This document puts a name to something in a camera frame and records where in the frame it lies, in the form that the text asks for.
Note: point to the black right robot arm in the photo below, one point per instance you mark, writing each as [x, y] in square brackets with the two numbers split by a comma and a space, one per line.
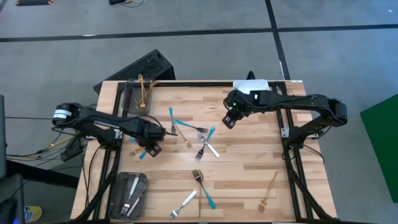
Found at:
[295, 101]

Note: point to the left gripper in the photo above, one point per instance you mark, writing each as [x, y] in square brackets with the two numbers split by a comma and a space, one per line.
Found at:
[149, 132]

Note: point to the dark upright panel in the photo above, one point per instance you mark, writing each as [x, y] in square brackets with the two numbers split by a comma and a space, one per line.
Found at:
[2, 137]

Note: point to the black aluminium table frame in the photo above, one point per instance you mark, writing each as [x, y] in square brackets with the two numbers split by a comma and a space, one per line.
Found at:
[202, 84]

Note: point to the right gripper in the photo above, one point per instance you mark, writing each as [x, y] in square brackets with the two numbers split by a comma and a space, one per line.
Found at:
[237, 102]

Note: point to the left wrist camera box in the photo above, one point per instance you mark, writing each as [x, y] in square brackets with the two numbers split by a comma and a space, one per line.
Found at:
[153, 150]

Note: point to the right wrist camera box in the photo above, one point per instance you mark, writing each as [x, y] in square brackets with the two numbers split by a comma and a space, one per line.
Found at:
[229, 122]

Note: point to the grey translucent plastic bin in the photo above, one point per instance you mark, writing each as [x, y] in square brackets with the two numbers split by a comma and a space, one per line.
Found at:
[130, 109]
[118, 186]

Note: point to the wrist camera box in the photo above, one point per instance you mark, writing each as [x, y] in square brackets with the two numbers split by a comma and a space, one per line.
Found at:
[153, 150]
[229, 122]

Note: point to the black and orange bar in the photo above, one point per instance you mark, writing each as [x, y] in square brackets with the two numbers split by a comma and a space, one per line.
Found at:
[34, 2]

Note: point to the white plastic bin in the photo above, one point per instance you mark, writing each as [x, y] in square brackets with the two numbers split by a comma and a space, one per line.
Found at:
[248, 84]

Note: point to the dark grey chair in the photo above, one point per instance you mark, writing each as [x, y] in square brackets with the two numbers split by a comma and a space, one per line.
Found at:
[12, 189]

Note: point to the green board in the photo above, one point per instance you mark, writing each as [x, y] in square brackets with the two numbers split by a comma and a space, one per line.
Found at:
[382, 146]

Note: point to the black rounded object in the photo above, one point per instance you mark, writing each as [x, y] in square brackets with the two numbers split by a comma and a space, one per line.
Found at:
[251, 75]

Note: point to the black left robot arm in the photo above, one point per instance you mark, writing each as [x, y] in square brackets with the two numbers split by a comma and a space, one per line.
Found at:
[102, 123]

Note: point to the yellow and blue object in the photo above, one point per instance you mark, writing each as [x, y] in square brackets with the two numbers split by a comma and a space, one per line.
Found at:
[32, 214]

